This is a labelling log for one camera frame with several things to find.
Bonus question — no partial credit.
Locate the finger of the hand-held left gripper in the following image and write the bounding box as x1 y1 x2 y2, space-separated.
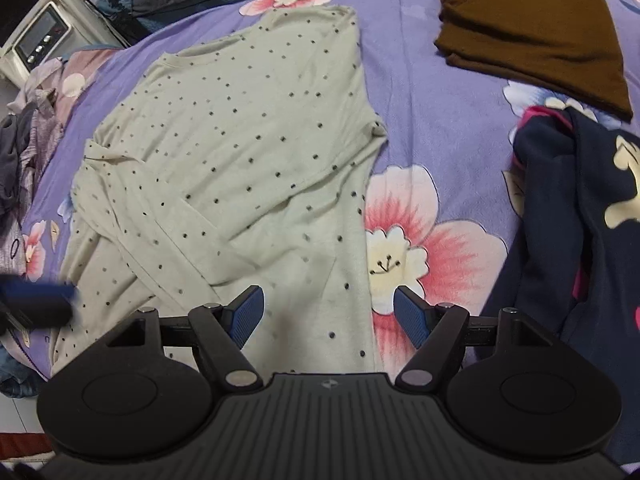
0 280 79 335

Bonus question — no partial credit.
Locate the dark grey garment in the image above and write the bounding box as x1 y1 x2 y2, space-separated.
0 104 41 231

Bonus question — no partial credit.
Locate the folded brown garment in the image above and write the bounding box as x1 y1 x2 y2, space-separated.
432 0 635 122

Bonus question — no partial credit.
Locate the white appliance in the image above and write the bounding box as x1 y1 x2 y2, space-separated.
0 0 121 88

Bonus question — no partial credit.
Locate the pale green polka dot shirt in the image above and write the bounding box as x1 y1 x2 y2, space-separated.
49 4 389 377

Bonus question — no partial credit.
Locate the pink patterned blanket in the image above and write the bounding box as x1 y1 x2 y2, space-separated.
20 49 121 128

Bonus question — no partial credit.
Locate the navy printed garment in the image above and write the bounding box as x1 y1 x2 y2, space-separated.
482 105 640 467

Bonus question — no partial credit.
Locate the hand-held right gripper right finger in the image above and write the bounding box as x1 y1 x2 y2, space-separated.
393 285 556 393

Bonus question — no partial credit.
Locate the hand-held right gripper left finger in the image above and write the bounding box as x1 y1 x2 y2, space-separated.
102 285 265 394

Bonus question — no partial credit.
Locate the purple floral bedsheet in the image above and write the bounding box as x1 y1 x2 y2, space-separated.
0 0 640 383

